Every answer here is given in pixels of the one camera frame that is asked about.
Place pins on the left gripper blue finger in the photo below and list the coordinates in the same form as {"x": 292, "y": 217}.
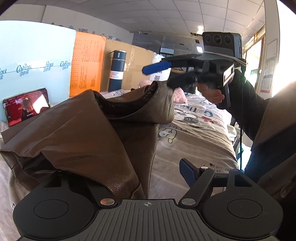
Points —
{"x": 199, "y": 181}

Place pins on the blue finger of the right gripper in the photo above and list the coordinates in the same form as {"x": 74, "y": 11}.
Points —
{"x": 156, "y": 67}

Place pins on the brown leather jacket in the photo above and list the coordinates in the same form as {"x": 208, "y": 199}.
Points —
{"x": 111, "y": 141}

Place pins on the person right forearm dark sleeve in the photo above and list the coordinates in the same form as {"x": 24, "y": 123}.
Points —
{"x": 247, "y": 107}

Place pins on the person right hand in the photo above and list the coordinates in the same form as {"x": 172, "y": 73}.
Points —
{"x": 214, "y": 96}

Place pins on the brown cardboard box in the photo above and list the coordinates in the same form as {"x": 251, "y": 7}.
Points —
{"x": 136, "y": 59}

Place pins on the dark blue thermos bottle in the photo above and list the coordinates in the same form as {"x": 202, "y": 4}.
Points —
{"x": 116, "y": 70}

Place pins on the pink folded knit garment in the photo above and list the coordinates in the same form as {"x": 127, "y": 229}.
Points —
{"x": 178, "y": 95}

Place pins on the patterned pink bed sheet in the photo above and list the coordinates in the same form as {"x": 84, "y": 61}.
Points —
{"x": 199, "y": 133}

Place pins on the orange printed box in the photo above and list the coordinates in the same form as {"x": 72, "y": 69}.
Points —
{"x": 87, "y": 62}

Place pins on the large light blue box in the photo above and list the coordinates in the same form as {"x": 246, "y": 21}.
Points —
{"x": 36, "y": 55}

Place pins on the smartphone with red screen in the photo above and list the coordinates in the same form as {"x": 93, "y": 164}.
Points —
{"x": 23, "y": 106}

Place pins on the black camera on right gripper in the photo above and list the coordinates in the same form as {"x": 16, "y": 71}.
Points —
{"x": 226, "y": 43}

